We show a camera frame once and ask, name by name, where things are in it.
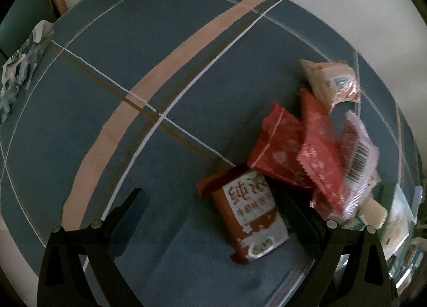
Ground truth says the round white cake packet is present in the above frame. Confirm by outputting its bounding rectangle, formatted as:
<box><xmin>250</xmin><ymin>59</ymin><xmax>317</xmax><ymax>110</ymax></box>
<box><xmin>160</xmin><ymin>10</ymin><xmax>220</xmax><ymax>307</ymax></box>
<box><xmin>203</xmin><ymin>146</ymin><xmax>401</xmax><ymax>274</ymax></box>
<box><xmin>361</xmin><ymin>198</ymin><xmax>389</xmax><ymax>229</ymax></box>

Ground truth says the beige meat snack packet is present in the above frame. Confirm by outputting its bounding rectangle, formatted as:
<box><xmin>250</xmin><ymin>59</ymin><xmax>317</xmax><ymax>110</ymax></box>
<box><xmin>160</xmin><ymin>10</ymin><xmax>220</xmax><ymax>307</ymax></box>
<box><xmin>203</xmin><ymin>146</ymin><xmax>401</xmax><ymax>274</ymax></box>
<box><xmin>299</xmin><ymin>59</ymin><xmax>362</xmax><ymax>113</ymax></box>

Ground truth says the brown red snack packet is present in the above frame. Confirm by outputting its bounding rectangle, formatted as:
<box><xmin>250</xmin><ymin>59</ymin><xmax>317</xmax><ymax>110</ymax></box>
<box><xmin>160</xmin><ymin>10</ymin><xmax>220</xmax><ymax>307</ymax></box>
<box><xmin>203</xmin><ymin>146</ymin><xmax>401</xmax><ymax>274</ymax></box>
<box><xmin>197</xmin><ymin>169</ymin><xmax>290</xmax><ymax>265</ymax></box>

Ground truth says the white blue printed packet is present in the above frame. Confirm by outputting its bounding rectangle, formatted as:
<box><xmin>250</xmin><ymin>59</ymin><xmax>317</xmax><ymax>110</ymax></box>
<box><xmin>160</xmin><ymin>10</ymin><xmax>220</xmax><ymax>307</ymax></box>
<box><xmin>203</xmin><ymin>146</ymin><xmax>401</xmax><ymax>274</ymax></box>
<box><xmin>0</xmin><ymin>20</ymin><xmax>54</xmax><ymax>122</ymax></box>

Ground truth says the pink snack packet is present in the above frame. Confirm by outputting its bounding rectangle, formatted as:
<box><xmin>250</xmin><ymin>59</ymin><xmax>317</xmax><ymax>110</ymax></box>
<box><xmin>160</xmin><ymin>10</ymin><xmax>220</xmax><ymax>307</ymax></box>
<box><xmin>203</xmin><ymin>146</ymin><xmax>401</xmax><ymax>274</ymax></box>
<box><xmin>339</xmin><ymin>111</ymin><xmax>380</xmax><ymax>221</ymax></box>

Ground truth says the blue plaid tablecloth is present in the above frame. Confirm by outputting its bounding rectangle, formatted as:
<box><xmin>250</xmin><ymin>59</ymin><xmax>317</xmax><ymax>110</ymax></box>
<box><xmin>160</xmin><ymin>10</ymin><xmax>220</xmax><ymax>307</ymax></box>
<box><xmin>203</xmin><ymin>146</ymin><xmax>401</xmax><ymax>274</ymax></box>
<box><xmin>0</xmin><ymin>0</ymin><xmax>422</xmax><ymax>307</ymax></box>

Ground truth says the red patterned snack packet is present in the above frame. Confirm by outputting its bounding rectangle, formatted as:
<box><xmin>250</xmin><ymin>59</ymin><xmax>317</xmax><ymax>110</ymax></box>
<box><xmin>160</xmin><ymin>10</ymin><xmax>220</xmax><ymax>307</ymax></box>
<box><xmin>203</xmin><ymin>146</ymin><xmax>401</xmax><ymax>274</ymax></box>
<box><xmin>296</xmin><ymin>88</ymin><xmax>348</xmax><ymax>216</ymax></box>

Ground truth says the teal shallow cardboard box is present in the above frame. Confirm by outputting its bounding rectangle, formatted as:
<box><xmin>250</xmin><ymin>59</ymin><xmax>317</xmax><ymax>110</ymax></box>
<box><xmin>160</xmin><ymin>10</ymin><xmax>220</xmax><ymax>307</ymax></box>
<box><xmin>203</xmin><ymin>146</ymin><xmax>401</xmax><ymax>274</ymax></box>
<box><xmin>340</xmin><ymin>180</ymin><xmax>426</xmax><ymax>297</ymax></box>

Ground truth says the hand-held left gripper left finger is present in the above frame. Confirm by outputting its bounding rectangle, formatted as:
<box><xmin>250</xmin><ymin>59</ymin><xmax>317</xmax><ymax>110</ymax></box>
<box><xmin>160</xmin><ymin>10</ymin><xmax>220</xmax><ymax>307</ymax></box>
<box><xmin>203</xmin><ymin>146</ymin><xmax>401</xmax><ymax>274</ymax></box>
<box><xmin>37</xmin><ymin>189</ymin><xmax>147</xmax><ymax>307</ymax></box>

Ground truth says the plain red snack packet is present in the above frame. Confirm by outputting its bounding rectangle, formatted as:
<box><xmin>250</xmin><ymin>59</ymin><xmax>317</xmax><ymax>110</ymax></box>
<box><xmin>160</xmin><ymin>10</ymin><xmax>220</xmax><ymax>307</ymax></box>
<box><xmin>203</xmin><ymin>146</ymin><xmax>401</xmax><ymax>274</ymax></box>
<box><xmin>248</xmin><ymin>102</ymin><xmax>313</xmax><ymax>188</ymax></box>

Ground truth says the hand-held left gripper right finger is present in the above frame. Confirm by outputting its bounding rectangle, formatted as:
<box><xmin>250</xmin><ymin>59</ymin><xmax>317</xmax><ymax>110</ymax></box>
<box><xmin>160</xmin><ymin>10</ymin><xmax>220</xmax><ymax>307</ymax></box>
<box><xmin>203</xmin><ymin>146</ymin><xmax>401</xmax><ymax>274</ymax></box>
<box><xmin>278</xmin><ymin>192</ymin><xmax>399</xmax><ymax>307</ymax></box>

